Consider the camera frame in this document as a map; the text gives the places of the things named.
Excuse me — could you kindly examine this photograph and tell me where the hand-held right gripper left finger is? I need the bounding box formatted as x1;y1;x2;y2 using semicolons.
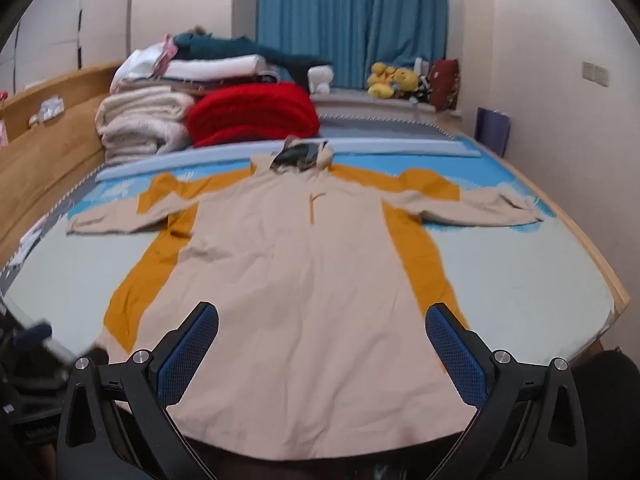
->
56;301;221;480

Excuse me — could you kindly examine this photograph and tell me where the white plush toy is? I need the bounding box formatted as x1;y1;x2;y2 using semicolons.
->
307;65;335;96

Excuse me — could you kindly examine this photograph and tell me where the wooden bed frame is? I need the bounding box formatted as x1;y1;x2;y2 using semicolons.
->
0;60;631;351

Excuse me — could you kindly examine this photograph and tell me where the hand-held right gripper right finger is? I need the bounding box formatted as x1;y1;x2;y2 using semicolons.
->
425;302;588;480

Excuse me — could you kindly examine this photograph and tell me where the cream folded blanket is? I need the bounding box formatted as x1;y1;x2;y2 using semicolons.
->
95;85;196;166

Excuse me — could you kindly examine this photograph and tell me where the white window sill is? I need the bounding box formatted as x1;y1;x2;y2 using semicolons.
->
310;87;467;122

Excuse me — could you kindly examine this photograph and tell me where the white wardrobe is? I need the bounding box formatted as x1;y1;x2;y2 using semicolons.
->
0;0;137;97

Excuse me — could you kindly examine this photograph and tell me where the blue curtain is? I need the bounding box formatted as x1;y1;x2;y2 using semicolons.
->
256;0;449;89

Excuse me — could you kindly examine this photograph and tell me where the pink cloth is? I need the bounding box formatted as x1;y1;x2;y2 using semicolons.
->
156;35;179;70

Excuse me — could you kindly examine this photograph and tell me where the purple bag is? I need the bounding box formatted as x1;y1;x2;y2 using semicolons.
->
474;107;511;157

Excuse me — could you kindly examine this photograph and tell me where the yellow duck plush toy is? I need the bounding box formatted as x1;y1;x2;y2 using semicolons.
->
367;62;397;99

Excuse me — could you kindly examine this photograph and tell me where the beige and orange hooded jacket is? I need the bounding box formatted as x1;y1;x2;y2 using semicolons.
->
66;136;545;461

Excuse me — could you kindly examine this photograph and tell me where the red folded blanket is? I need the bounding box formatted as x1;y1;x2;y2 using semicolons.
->
187;81;321;149

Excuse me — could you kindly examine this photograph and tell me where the pink box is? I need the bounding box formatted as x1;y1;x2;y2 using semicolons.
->
0;91;11;147

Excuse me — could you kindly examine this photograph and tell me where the dark red cushion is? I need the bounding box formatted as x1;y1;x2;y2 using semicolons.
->
428;58;460;112

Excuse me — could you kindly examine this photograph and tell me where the teal shark plush toy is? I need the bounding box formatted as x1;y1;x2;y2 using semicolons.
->
172;32;334;82

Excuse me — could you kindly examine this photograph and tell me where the person's dark clothing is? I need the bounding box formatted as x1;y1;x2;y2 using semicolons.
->
572;349;640;480

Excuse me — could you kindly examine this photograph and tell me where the yellow bear plush toy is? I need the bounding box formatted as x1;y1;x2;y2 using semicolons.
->
392;67;422;93

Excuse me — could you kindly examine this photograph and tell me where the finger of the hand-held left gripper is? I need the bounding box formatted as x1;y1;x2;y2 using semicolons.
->
14;323;54;352

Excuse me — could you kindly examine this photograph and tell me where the white folded quilt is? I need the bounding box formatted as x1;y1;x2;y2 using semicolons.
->
110;46;267;95

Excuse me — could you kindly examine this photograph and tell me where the wall switch plate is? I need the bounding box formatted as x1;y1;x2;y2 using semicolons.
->
582;61;610;84

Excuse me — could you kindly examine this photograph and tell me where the light blue folded mat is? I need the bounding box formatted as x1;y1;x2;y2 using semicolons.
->
95;136;482;183

